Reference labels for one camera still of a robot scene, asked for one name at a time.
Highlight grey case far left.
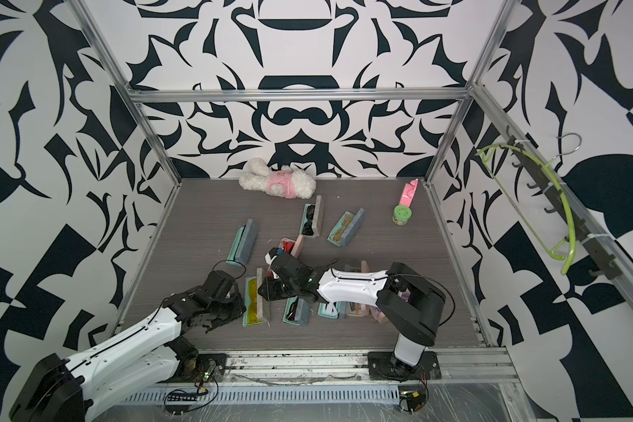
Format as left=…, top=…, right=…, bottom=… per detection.
left=227, top=219, right=258, bottom=266

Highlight green lidded jar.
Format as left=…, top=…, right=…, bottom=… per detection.
left=392, top=205, right=413, bottom=226

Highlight grey case gold glasses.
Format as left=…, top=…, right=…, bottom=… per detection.
left=326, top=207, right=365, bottom=247

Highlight beige case yellow glasses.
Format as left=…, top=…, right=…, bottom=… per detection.
left=243, top=267, right=271, bottom=327

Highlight green clothes hanger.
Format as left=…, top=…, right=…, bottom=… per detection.
left=476, top=141, right=578, bottom=275

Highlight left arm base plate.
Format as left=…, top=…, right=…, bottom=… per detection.
left=165, top=353, right=228, bottom=383

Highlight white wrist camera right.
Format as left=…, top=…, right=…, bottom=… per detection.
left=265, top=248, right=281, bottom=266

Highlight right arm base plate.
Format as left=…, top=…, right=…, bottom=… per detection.
left=367, top=352, right=442, bottom=383

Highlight grey case black sunglasses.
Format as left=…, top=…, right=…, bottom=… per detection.
left=300, top=195, right=324, bottom=237

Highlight pink case purple glasses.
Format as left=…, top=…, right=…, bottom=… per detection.
left=369, top=307, right=389, bottom=324

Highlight pink case brown glasses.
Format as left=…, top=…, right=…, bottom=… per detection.
left=345, top=260, right=370, bottom=318

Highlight black wall hook rail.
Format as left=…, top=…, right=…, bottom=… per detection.
left=506, top=133, right=624, bottom=281

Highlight pink bottle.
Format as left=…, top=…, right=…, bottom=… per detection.
left=398, top=179, right=418, bottom=207

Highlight black usb hub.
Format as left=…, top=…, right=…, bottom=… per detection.
left=163, top=389, right=200, bottom=415

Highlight white plush toy pink shirt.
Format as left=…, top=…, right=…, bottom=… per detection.
left=239, top=158, right=317, bottom=200

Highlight grey case tortoise sunglasses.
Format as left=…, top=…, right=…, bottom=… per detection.
left=282, top=297, right=311, bottom=326

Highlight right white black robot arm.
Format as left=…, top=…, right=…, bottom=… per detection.
left=258, top=248, right=447, bottom=369

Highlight grey case white sunglasses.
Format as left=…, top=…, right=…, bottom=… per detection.
left=318, top=302, right=346, bottom=319

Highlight pink case red glasses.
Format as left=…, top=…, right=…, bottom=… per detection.
left=278, top=235, right=305, bottom=258

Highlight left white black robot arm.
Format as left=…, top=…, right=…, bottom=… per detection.
left=9, top=270, right=245, bottom=421

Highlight black connector box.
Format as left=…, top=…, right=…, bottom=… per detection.
left=398, top=390, right=427, bottom=414

